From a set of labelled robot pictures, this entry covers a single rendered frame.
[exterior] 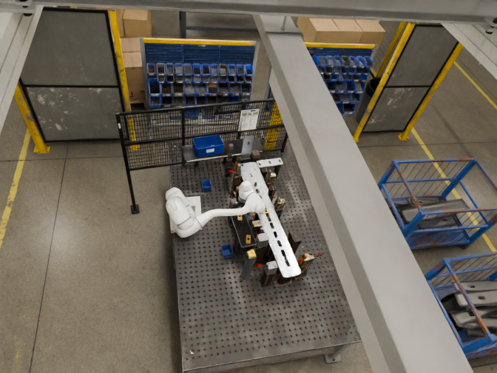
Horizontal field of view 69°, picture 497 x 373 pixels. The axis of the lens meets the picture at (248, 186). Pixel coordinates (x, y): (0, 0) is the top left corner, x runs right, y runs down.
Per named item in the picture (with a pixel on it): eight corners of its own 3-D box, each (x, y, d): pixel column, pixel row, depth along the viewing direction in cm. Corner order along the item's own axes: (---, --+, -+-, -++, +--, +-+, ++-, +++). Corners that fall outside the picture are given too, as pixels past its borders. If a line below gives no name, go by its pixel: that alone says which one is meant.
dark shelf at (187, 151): (263, 152, 412) (263, 149, 409) (184, 162, 385) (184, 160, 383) (257, 138, 424) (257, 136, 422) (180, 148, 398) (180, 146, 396)
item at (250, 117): (256, 129, 412) (260, 107, 388) (237, 132, 406) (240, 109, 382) (255, 128, 413) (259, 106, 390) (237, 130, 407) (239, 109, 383)
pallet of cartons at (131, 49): (151, 107, 584) (145, 47, 504) (97, 110, 563) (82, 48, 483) (145, 64, 656) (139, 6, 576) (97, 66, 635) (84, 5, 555)
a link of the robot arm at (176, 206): (174, 212, 352) (162, 192, 348) (188, 203, 354) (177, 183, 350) (175, 229, 277) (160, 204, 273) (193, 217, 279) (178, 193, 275)
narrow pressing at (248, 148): (250, 158, 403) (254, 135, 377) (240, 159, 399) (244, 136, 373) (250, 157, 403) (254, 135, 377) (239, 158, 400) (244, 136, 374)
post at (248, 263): (250, 280, 343) (257, 257, 309) (242, 281, 341) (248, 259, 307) (247, 272, 347) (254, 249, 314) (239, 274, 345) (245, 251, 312)
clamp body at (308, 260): (307, 277, 353) (317, 259, 325) (293, 280, 349) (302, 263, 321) (302, 267, 359) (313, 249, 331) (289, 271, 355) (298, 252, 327)
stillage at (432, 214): (437, 201, 537) (476, 157, 464) (465, 249, 488) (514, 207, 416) (363, 206, 512) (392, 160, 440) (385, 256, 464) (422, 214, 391)
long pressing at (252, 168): (305, 273, 323) (305, 272, 322) (281, 279, 316) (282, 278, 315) (256, 161, 402) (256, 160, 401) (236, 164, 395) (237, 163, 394)
